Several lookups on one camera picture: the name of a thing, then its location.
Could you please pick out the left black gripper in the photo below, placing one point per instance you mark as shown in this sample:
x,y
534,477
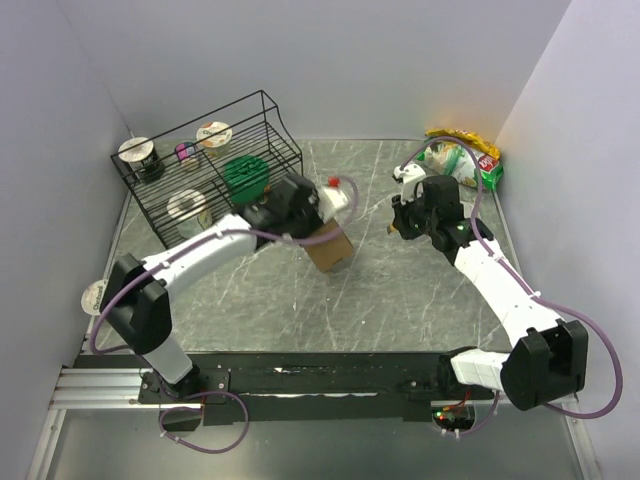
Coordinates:
x,y
317,222

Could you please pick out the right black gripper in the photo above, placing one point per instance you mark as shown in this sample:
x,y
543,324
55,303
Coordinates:
x,y
400,220

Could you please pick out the brown cardboard express box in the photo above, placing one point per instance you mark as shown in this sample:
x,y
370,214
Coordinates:
x,y
327,255

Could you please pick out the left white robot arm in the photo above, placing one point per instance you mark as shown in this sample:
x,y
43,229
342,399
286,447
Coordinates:
x,y
137,299

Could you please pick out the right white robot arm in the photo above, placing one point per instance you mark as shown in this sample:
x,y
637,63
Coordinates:
x,y
548,355

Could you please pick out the green lidded cup noodle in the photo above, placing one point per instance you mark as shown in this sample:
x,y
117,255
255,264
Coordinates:
x,y
247,178

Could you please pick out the green chips bag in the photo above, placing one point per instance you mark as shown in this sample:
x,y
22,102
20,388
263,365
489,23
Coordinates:
x,y
468,167

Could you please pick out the white toilet paper roll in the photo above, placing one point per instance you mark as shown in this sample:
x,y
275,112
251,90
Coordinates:
x,y
189,209

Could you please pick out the white Chobani yogurt cup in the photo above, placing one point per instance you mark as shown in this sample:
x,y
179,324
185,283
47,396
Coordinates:
x,y
214,138

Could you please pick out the small rubiks cube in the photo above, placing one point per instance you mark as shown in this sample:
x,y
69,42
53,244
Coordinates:
x,y
187,155

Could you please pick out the black yogurt cup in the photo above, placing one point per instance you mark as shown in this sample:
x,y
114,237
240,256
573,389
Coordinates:
x,y
140,157

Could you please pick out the white yogurt cup on table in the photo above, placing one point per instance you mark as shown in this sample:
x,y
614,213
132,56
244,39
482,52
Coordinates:
x,y
92,297

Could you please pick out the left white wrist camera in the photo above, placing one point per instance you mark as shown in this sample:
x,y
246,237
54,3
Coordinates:
x,y
331,199

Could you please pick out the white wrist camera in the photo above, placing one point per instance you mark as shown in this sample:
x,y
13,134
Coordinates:
x,y
331,199
409,177

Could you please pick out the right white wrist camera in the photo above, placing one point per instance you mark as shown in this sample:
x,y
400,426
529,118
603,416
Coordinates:
x,y
409,177

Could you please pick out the black wire rack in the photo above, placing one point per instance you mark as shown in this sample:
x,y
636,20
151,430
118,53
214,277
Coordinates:
x,y
258,130

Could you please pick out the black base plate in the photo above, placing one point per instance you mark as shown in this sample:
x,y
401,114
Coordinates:
x,y
235,409

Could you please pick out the aluminium rail frame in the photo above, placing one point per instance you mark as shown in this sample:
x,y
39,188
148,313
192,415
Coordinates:
x,y
121,388

